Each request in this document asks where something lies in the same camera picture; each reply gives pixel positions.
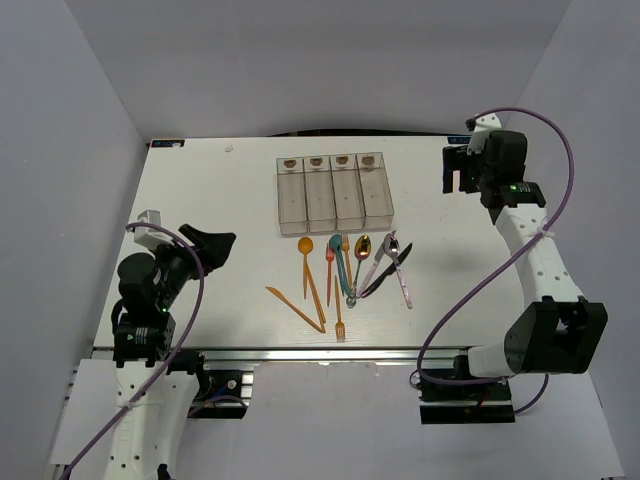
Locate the pink-handled metal spoon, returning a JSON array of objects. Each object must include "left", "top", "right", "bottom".
[{"left": 383, "top": 232, "right": 413, "bottom": 309}]

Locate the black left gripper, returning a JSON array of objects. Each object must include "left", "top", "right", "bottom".
[{"left": 148, "top": 223, "right": 235, "bottom": 310}]

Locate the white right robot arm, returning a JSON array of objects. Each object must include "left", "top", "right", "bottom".
[{"left": 443, "top": 130, "right": 608, "bottom": 399}]

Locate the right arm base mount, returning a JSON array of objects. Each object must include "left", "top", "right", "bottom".
[{"left": 409, "top": 371, "right": 515, "bottom": 425}]

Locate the yellow-orange fork near organizer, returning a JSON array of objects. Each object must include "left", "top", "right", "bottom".
[{"left": 341, "top": 233, "right": 353, "bottom": 285}]

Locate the aluminium table edge rail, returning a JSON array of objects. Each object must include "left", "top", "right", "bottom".
[{"left": 92, "top": 345, "right": 474, "bottom": 362}]

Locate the clear four-compartment utensil organizer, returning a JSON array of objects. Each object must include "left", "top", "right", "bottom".
[{"left": 276, "top": 152, "right": 395, "bottom": 236}]

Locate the red-orange plastic fork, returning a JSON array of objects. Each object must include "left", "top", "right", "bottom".
[{"left": 325, "top": 241, "right": 335, "bottom": 306}]

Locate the orange plastic knife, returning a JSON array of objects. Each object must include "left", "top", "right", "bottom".
[{"left": 265, "top": 286, "right": 326, "bottom": 333}]

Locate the teal plastic spoon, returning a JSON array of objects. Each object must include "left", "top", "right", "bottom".
[{"left": 329, "top": 234, "right": 351, "bottom": 295}]

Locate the teal plastic knife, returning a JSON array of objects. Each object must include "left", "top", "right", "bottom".
[{"left": 336, "top": 245, "right": 351, "bottom": 296}]

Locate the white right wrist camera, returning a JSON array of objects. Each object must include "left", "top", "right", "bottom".
[{"left": 465, "top": 113, "right": 502, "bottom": 155}]

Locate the orange plastic chopstick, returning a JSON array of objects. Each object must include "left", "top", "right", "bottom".
[{"left": 306, "top": 265, "right": 326, "bottom": 328}]

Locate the iridescent rainbow metal spoon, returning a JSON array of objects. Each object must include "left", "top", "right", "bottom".
[{"left": 346, "top": 235, "right": 371, "bottom": 309}]

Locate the orange plastic spoon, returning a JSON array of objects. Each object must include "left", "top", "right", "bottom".
[{"left": 298, "top": 236, "right": 313, "bottom": 299}]

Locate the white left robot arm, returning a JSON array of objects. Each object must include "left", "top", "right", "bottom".
[{"left": 104, "top": 222, "right": 236, "bottom": 479}]

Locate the yellow-orange fork near edge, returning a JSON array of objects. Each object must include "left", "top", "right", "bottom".
[{"left": 334, "top": 275, "right": 346, "bottom": 342}]

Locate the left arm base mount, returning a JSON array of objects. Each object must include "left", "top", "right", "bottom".
[{"left": 166, "top": 350, "right": 249, "bottom": 420}]

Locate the black plastic knife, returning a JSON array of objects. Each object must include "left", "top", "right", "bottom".
[{"left": 360, "top": 243, "right": 413, "bottom": 298}]

